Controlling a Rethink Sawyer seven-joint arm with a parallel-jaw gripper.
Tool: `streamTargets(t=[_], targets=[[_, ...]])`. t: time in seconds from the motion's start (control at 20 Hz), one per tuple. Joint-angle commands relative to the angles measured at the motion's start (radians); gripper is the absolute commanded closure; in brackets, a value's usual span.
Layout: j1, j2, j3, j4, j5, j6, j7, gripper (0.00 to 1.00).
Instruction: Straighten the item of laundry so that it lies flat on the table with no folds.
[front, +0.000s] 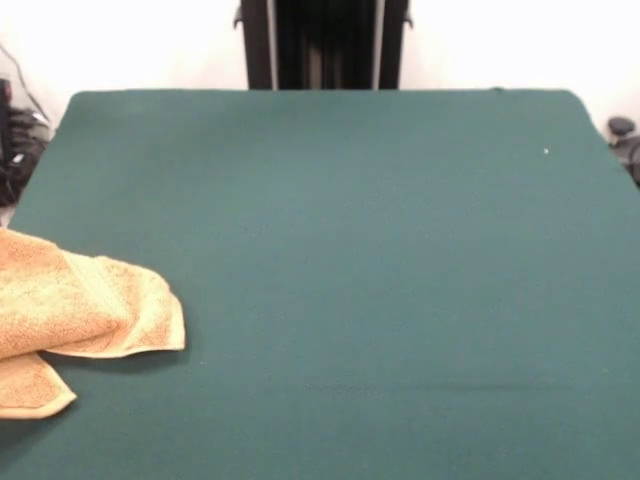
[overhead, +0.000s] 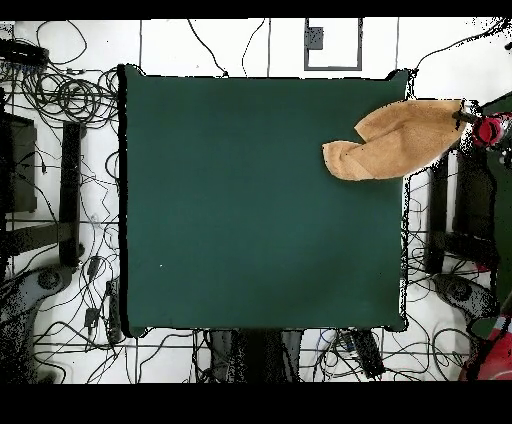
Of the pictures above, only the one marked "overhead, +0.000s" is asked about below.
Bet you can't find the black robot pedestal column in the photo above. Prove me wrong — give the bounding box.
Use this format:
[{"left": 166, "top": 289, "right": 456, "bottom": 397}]
[{"left": 207, "top": 329, "right": 303, "bottom": 383}]

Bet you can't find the black network switch box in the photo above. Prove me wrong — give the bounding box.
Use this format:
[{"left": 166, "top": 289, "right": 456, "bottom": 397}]
[{"left": 0, "top": 38, "right": 50, "bottom": 68}]

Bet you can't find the dark green table cloth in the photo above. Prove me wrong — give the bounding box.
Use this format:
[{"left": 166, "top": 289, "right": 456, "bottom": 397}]
[{"left": 118, "top": 63, "right": 413, "bottom": 339}]

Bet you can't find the grey swivel chair base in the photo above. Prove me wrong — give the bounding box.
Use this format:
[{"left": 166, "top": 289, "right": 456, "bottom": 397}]
[
  {"left": 0, "top": 264, "right": 76, "bottom": 323},
  {"left": 433, "top": 271, "right": 499, "bottom": 321}
]

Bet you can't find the black power strip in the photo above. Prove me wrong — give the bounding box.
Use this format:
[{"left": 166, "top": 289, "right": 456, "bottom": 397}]
[{"left": 349, "top": 328, "right": 386, "bottom": 379}]

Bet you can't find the coiled black cable bundle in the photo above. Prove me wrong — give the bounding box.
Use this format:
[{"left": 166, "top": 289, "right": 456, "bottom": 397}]
[{"left": 19, "top": 67, "right": 120, "bottom": 130}]

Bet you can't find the green fabric sheet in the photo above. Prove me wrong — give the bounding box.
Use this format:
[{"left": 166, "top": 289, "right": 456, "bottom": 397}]
[{"left": 469, "top": 93, "right": 512, "bottom": 339}]

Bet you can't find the black metal stand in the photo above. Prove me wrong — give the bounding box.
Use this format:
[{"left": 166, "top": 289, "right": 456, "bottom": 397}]
[
  {"left": 0, "top": 111, "right": 86, "bottom": 269},
  {"left": 424, "top": 149, "right": 499, "bottom": 276}
]

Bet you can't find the grey square floor frame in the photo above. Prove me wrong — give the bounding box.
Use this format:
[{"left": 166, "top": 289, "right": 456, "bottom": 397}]
[{"left": 303, "top": 17, "right": 364, "bottom": 72}]

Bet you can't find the tan terry towel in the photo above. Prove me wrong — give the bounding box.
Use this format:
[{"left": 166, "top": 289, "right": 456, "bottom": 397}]
[{"left": 321, "top": 99, "right": 468, "bottom": 182}]

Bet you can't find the thin black floor cable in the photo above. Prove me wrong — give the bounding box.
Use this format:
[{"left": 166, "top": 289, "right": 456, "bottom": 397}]
[{"left": 186, "top": 18, "right": 230, "bottom": 78}]

